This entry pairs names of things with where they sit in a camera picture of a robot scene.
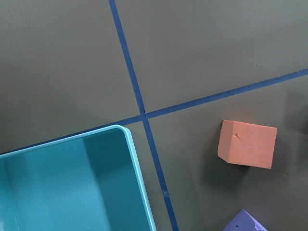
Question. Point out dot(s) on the teal plastic bin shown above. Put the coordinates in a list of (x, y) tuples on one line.
[(88, 182)]

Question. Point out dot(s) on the orange foam block left side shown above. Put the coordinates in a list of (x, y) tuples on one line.
[(247, 144)]

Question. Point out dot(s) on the purple foam block left side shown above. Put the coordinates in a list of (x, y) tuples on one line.
[(243, 221)]

